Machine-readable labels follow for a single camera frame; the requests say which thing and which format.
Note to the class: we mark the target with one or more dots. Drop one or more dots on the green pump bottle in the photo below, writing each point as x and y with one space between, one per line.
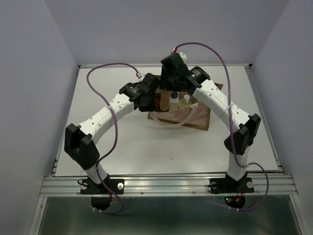
185 101

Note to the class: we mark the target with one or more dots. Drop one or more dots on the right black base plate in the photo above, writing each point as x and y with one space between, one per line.
229 186

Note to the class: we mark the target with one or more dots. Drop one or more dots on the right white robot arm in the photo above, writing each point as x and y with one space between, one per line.
243 127

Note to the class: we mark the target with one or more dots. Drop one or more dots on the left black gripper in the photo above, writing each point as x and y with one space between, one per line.
150 107

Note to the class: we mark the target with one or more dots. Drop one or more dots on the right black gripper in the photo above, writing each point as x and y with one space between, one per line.
164 82

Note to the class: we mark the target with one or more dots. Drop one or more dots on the amber liquid clear bottle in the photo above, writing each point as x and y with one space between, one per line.
164 100

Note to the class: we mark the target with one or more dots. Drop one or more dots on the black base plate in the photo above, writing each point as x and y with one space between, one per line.
229 186
88 187

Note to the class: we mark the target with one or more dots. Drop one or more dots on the brown burlap canvas bag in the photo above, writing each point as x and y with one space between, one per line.
195 116

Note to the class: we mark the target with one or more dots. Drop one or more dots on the white bottle black cap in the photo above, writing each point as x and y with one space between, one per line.
173 101

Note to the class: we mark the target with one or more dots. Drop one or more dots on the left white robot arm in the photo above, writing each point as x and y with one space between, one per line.
81 139

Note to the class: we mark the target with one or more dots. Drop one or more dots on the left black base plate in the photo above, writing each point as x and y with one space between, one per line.
88 187

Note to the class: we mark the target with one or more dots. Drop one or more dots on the aluminium frame rail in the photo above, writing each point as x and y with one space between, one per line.
166 173

